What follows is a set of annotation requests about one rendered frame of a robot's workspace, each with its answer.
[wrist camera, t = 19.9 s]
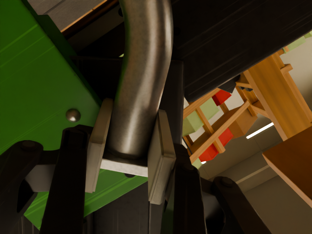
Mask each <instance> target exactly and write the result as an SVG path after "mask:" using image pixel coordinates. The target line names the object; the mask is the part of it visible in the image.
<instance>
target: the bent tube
mask: <svg viewBox="0 0 312 234"><path fill-rule="evenodd" d="M118 1H119V4H120V7H121V10H122V14H123V20H124V28H125V48H124V55H123V61H122V66H121V71H120V75H119V80H118V84H117V91H116V95H115V100H114V105H113V109H112V114H111V119H110V125H109V129H108V134H107V138H106V143H105V148H104V153H103V157H102V161H101V166H100V168H101V169H107V170H113V171H117V172H123V173H128V174H133V175H138V176H145V177H148V156H147V151H148V147H149V143H150V139H151V135H152V131H153V128H154V124H155V120H156V116H157V112H158V108H159V105H160V101H161V97H162V94H163V89H164V86H165V82H166V78H167V74H168V71H169V65H170V62H171V56H172V49H173V36H174V25H173V13H172V6H171V0H118Z"/></svg>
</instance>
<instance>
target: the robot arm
mask: <svg viewBox="0 0 312 234"><path fill-rule="evenodd" d="M113 105H114V101H113V99H111V98H107V97H106V98H105V99H103V102H102V105H101V108H100V111H99V114H98V116H97V119H96V122H95V125H94V127H91V126H86V125H81V124H78V125H76V126H75V127H69V128H65V129H64V130H63V132H62V138H61V145H60V149H57V150H43V148H44V147H43V145H42V144H40V143H38V142H36V141H31V140H23V141H19V142H16V143H15V144H13V145H12V146H11V147H10V148H8V149H7V150H6V151H5V152H4V153H2V154H1V155H0V234H10V232H11V231H12V229H13V228H14V227H15V225H16V224H17V222H18V221H19V220H20V218H21V217H22V215H23V214H24V213H25V212H26V210H27V209H28V208H29V206H30V205H31V203H32V202H33V201H34V199H35V198H36V197H37V194H38V192H48V191H49V195H48V198H47V203H46V207H45V211H44V215H43V220H42V223H41V227H40V231H39V234H83V221H84V205H85V192H87V193H92V192H95V189H96V184H97V180H98V175H99V170H100V166H101V161H102V157H103V153H104V148H105V143H106V138H107V134H108V129H109V125H110V120H111V114H112V109H113ZM147 156H148V198H149V201H150V203H152V204H157V205H160V204H161V203H163V200H164V196H165V201H164V205H163V208H162V211H161V214H160V218H162V223H161V232H160V234H272V233H271V232H270V230H269V229H268V228H267V226H266V225H265V223H264V222H263V220H262V219H261V218H260V216H259V215H258V213H257V212H256V210H255V209H254V208H253V206H252V204H251V203H250V202H249V200H248V199H247V198H246V196H245V195H244V193H243V192H242V190H241V189H240V187H239V186H238V185H237V183H236V182H234V181H233V180H232V179H230V178H228V177H223V176H216V177H215V178H214V180H213V182H212V181H209V180H206V179H204V178H202V177H200V172H199V170H198V169H197V168H196V167H195V166H193V165H192V164H191V160H190V158H189V154H188V151H187V149H186V148H185V147H184V146H183V145H182V144H178V143H173V141H172V136H171V132H170V128H169V122H168V118H167V113H166V112H165V110H161V109H158V112H157V116H156V120H155V124H154V128H153V131H152V135H151V139H150V143H149V147H148V151H147Z"/></svg>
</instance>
